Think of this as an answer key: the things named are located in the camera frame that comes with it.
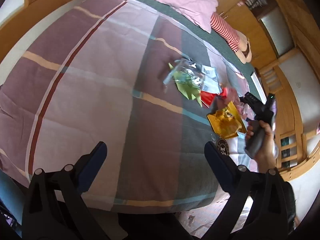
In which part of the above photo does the person's right hand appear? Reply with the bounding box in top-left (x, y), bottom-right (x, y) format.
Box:
top-left (254, 120), bottom-right (276, 173)

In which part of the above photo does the gold foil snack bag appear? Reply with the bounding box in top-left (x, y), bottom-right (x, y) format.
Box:
top-left (207, 102), bottom-right (247, 139)

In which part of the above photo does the blue jeans leg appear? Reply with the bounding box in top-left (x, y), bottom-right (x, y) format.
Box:
top-left (1, 171), bottom-right (25, 239)

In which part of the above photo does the red packet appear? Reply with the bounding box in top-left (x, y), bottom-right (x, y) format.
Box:
top-left (200, 87), bottom-right (227, 108)

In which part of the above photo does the white blue medicine box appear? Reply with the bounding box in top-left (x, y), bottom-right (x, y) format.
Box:
top-left (201, 65), bottom-right (221, 94)

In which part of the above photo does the red white striped plush doll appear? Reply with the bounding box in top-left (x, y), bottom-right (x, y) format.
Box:
top-left (210, 12), bottom-right (252, 64)

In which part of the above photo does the clear plastic wrapper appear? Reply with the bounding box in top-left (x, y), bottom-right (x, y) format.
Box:
top-left (163, 58), bottom-right (204, 89)

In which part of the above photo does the wooden wardrobe cabinet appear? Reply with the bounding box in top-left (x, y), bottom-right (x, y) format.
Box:
top-left (217, 0), bottom-right (319, 180)

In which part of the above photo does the plaid pink purple duvet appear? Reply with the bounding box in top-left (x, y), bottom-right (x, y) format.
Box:
top-left (1, 0), bottom-right (248, 213)

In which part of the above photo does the green bed sheet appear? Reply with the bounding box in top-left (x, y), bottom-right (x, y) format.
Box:
top-left (137, 0), bottom-right (260, 99)

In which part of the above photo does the wooden bed frame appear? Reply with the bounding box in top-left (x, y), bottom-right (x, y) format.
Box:
top-left (1, 0), bottom-right (72, 60)

